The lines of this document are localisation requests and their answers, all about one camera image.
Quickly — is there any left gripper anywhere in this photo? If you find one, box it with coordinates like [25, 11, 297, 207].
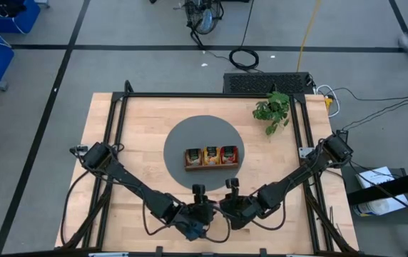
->
[173, 201, 216, 242]

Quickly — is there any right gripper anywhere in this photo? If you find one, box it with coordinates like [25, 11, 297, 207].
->
[219, 194, 262, 231]

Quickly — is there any brown wooden tea box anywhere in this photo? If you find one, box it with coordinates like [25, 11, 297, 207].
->
[183, 144, 240, 172]

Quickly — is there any red strawberry tea packet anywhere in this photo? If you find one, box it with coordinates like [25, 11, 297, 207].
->
[220, 144, 239, 165]

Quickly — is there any beige tea packet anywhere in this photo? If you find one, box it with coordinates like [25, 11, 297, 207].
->
[185, 148, 204, 167]

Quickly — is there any yellow mango tea packet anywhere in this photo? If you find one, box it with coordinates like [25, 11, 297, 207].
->
[203, 146, 221, 166]

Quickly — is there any round grey woven placemat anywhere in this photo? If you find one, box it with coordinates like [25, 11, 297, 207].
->
[163, 114, 245, 193]

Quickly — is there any green plant in white pot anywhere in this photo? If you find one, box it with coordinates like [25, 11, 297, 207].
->
[252, 90, 291, 136]

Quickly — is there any white paper booklet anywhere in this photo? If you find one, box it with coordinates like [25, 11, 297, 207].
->
[355, 166, 408, 218]

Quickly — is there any black equipment stand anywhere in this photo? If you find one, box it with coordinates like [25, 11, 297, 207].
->
[346, 84, 408, 257]

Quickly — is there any black floor fan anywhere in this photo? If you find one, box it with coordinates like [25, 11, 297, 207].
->
[183, 0, 225, 49]

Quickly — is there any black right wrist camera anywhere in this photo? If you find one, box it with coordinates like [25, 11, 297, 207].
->
[225, 177, 241, 198]

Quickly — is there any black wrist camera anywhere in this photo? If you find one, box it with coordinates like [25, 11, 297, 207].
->
[191, 183, 207, 205]
[225, 177, 241, 198]

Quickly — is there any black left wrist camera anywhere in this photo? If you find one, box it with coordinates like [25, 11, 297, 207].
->
[191, 183, 207, 205]

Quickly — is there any black aluminium table frame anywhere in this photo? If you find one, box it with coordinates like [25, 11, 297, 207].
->
[56, 80, 360, 257]

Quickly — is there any white looped cable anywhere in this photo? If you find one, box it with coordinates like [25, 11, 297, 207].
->
[316, 84, 341, 118]

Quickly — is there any coiled black floor cable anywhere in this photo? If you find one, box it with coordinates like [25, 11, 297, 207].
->
[228, 0, 261, 71]

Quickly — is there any yellow hanging cable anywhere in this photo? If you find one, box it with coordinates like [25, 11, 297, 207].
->
[295, 0, 324, 73]

